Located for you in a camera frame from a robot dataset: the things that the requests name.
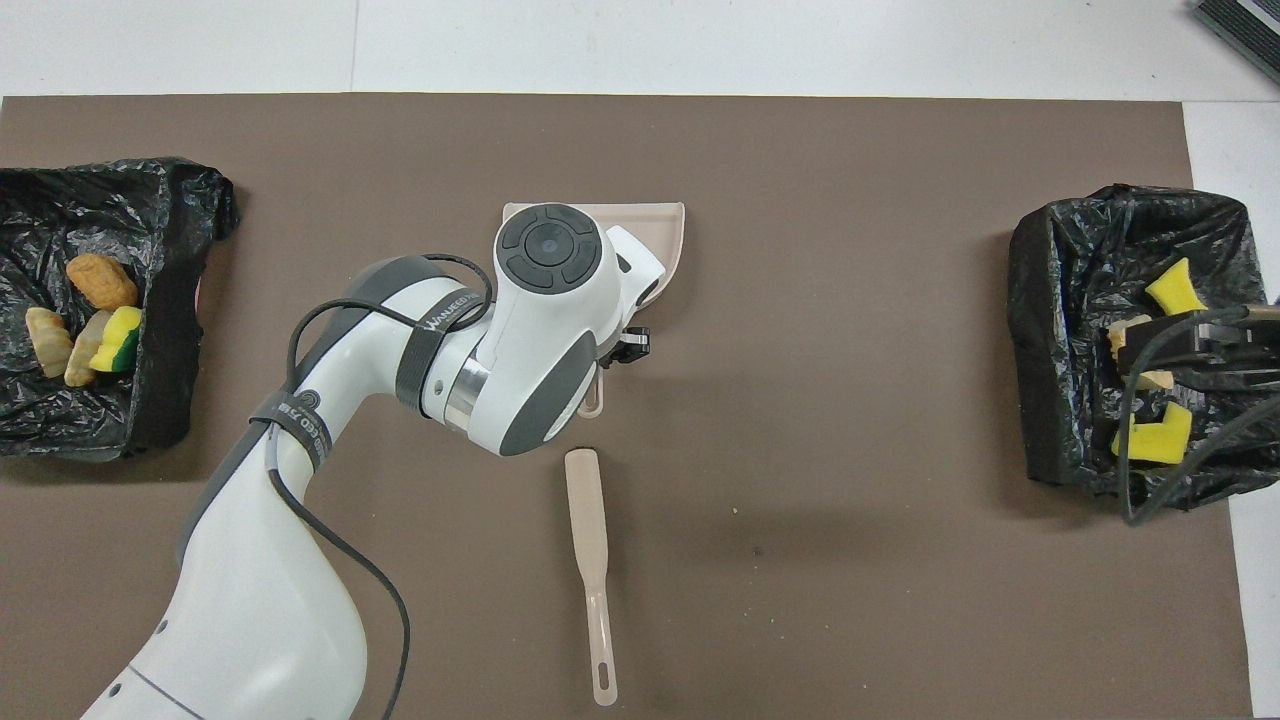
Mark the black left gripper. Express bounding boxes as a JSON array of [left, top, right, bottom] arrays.
[[598, 326, 652, 369]]

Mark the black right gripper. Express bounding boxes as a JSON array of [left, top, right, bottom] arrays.
[[1118, 305, 1280, 393]]

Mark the plain yellow sponge piece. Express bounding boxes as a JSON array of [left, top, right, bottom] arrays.
[[1144, 257, 1210, 317]]

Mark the orange striped croissant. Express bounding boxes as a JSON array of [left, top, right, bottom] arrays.
[[1107, 315, 1176, 392]]

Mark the green and yellow sponge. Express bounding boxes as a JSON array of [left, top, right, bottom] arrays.
[[90, 306, 145, 374], [1111, 401, 1194, 465]]

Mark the beige plastic dustpan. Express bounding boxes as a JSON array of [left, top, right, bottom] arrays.
[[502, 202, 687, 419]]

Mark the beige hand brush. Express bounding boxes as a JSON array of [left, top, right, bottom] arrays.
[[564, 449, 619, 707]]

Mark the peanut shaped bread roll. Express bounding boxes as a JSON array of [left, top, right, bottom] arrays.
[[66, 254, 140, 311]]

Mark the pale bread chunk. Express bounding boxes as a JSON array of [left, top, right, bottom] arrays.
[[64, 310, 114, 388]]

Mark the small striped croissant piece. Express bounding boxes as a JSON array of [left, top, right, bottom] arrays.
[[25, 307, 75, 379]]

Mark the black bag lined bin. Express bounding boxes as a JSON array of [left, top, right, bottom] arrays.
[[1007, 183, 1280, 511], [0, 156, 241, 463]]

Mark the brown table mat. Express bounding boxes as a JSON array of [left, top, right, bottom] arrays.
[[0, 93, 1253, 720]]

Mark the dark grey ribbed object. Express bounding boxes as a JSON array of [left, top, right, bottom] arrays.
[[1192, 0, 1280, 86]]

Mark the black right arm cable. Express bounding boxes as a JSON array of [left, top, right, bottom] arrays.
[[1116, 320, 1280, 527]]

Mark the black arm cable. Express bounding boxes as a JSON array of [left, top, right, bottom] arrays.
[[1116, 320, 1280, 527], [265, 254, 497, 720]]

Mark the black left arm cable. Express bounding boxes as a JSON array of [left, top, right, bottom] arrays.
[[265, 254, 497, 720]]

